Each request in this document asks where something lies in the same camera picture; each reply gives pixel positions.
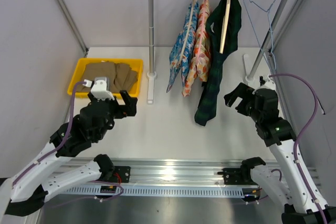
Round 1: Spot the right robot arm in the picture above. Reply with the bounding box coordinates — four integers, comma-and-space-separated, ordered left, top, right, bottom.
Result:
220, 81, 335, 223

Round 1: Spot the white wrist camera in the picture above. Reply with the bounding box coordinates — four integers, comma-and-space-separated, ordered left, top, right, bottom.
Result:
83, 77, 115, 100
258, 75, 276, 90

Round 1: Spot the orange floral garment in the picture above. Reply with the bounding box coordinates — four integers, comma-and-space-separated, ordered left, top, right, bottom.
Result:
182, 0, 212, 97

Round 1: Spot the tan brown skirt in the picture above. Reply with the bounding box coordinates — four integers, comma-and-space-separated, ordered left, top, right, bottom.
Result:
80, 62, 138, 93

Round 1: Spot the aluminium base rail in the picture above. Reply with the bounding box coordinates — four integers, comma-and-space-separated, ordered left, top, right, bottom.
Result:
52, 157, 322, 190

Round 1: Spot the blue floral garment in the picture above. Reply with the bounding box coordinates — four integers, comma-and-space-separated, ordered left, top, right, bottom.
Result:
166, 0, 200, 92

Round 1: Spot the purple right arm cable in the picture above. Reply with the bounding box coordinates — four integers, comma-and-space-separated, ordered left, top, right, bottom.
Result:
269, 73, 329, 224

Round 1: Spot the cream wooden hanger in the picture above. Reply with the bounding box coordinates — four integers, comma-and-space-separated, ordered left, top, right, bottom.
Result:
219, 0, 231, 54

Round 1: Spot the white slotted cable duct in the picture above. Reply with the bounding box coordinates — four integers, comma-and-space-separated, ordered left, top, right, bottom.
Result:
64, 185, 244, 198

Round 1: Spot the pink plastic hanger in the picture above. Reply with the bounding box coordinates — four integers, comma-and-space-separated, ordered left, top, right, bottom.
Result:
197, 0, 207, 60

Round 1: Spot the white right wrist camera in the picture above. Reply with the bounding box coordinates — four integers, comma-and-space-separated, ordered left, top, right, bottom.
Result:
258, 75, 276, 90

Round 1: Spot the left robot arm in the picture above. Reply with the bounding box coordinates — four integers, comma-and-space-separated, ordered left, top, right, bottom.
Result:
4, 90, 138, 217

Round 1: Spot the blue wire hanger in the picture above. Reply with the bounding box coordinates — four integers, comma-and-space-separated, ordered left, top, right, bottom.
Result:
243, 0, 287, 79

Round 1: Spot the beige plastic hanger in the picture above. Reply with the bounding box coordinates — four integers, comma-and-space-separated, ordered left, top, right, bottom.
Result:
179, 0, 196, 63

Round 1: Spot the silver white clothes rack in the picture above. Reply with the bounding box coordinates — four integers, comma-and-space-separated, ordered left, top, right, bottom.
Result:
147, 0, 288, 104

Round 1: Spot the dark green plaid garment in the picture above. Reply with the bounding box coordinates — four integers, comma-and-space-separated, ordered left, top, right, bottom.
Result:
194, 0, 242, 126

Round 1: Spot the yellow plastic tray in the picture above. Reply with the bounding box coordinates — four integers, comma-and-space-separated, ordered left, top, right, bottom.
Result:
67, 58, 143, 98

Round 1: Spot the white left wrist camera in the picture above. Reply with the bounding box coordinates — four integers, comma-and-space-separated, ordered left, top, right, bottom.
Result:
83, 77, 115, 100

